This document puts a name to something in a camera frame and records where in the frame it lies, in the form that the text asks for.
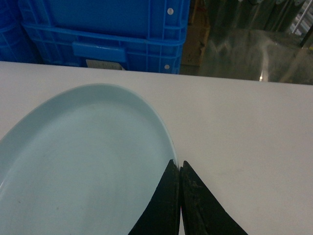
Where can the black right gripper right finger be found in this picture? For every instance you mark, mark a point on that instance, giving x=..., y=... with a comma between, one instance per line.
x=201, y=212

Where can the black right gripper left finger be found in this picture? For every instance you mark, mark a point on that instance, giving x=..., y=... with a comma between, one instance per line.
x=162, y=214

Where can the light blue plate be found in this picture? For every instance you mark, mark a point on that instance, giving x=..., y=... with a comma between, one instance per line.
x=85, y=162

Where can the blue crate lower right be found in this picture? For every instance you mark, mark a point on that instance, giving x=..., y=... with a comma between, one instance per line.
x=66, y=47

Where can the blue crate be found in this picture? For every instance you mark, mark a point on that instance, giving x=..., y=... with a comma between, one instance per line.
x=155, y=20
x=66, y=47
x=15, y=44

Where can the blue crate upper right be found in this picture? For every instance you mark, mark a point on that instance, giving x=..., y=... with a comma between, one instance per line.
x=155, y=20

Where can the blue crate lower middle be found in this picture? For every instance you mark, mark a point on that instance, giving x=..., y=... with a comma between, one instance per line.
x=15, y=44

